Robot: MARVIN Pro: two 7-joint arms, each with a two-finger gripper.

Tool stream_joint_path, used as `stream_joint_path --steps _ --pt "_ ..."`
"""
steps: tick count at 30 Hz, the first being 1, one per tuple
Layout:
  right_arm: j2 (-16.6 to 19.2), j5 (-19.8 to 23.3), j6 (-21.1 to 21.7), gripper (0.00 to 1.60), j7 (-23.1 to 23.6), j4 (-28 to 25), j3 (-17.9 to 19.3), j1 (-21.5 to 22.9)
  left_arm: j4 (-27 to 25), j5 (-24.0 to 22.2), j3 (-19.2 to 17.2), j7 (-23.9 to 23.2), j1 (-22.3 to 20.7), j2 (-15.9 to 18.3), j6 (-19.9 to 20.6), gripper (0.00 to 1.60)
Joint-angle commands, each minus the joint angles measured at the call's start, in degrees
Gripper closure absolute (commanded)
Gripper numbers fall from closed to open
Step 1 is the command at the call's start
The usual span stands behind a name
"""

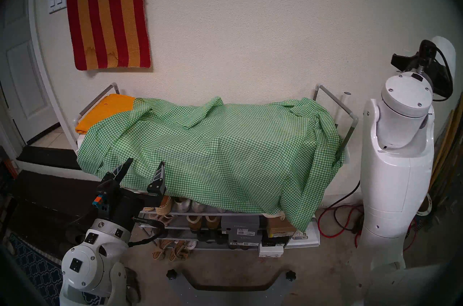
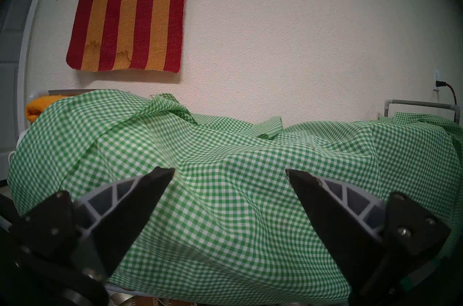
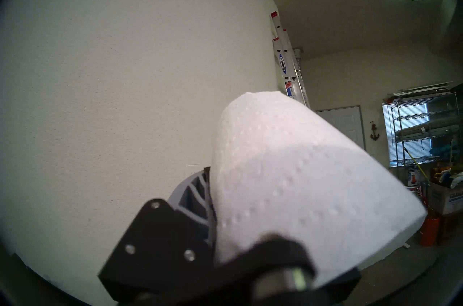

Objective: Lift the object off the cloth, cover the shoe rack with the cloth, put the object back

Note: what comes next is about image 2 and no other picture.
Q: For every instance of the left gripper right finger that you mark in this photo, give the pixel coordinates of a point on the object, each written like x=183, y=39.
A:
x=336, y=229

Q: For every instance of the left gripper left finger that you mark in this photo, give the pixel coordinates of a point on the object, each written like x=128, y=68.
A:
x=119, y=222

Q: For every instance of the green checked cloth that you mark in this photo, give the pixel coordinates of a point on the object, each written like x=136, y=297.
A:
x=231, y=200

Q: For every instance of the grey metal shoe rack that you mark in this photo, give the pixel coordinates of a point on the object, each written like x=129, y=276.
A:
x=416, y=103

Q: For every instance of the orange folded towel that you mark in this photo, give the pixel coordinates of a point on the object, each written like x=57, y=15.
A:
x=41, y=106

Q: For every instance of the white panel door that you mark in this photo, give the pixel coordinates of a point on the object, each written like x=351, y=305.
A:
x=7, y=110

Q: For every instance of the white wall outlet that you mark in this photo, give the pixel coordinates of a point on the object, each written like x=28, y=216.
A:
x=436, y=74

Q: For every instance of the red orange striped wall hanging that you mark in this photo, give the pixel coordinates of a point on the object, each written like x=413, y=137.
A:
x=130, y=12

